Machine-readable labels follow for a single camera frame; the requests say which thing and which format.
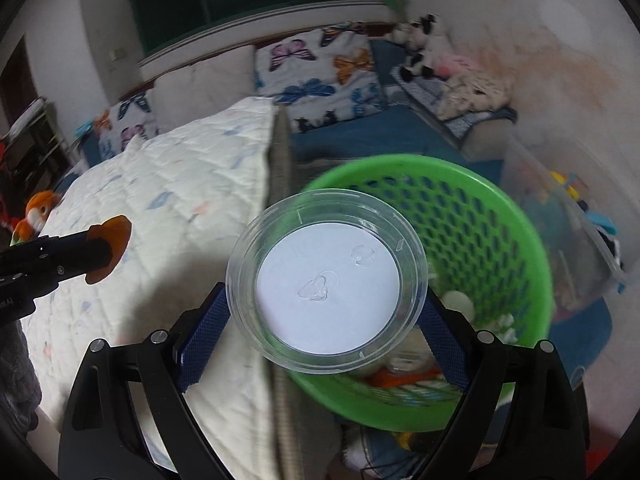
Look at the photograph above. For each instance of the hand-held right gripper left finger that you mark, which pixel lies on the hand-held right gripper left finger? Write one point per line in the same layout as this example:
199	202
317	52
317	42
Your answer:
205	330

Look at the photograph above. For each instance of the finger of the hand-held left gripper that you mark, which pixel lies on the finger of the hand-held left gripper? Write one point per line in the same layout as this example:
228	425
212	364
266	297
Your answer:
60	257

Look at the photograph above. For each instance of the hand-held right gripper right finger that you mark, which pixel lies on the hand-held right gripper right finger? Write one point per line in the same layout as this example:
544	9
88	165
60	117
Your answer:
450	350

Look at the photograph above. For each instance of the orange snack wrapper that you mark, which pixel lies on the orange snack wrapper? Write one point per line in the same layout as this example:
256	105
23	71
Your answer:
400	379

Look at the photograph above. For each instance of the green plastic basket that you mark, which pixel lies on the green plastic basket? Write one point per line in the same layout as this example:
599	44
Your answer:
475	230

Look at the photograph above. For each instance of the clear round plastic lid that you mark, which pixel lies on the clear round plastic lid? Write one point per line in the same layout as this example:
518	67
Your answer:
325	285

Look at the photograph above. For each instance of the person's left hand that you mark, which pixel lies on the person's left hand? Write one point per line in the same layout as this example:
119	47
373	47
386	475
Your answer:
17	380

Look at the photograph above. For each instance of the orange plush toy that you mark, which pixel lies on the orange plush toy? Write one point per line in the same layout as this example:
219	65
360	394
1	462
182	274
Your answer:
37	215

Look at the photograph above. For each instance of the dark wooden shelf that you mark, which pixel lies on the dark wooden shelf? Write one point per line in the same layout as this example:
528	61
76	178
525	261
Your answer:
30	150

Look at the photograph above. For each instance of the white printed quilt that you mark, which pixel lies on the white printed quilt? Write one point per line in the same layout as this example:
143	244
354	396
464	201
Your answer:
175	185

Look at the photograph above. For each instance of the small butterfly print pillow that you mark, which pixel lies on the small butterfly print pillow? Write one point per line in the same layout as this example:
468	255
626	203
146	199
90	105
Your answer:
130	120

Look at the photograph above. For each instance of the clear plastic storage box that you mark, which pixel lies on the clear plastic storage box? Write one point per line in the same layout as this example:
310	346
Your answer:
550	185

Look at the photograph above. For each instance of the beige pillow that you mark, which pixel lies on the beige pillow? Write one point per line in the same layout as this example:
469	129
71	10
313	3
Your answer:
200	85

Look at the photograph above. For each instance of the blue bed sheet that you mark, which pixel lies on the blue bed sheet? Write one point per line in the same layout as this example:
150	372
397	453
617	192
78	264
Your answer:
350	140

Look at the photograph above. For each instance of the beige printed cloth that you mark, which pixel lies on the beige printed cloth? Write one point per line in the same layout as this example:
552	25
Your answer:
475	95

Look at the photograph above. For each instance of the large butterfly print pillow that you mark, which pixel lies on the large butterfly print pillow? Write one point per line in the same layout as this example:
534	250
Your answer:
320	70

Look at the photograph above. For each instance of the black and white plush toy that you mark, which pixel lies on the black and white plush toy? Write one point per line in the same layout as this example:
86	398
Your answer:
425	45

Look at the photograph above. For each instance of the dark window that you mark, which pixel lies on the dark window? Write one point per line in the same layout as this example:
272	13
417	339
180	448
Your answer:
250	0

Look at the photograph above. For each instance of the wall switch plate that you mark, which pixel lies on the wall switch plate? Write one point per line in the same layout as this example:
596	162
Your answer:
119	53

